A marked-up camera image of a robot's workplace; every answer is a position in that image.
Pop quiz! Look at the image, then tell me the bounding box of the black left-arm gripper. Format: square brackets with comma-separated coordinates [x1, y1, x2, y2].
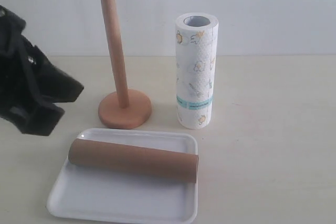
[1, 6, 84, 136]

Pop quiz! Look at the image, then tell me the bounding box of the brown cardboard tube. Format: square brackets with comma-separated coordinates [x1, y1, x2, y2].
[68, 138, 199, 183]

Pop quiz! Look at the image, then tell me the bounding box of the printed white paper towel roll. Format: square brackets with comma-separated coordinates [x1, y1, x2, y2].
[175, 13, 218, 130]

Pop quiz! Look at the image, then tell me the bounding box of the wooden paper towel holder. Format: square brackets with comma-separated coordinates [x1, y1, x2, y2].
[98, 0, 152, 130]

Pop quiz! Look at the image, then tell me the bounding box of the white plastic tray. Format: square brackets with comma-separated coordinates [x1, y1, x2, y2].
[46, 128, 198, 223]

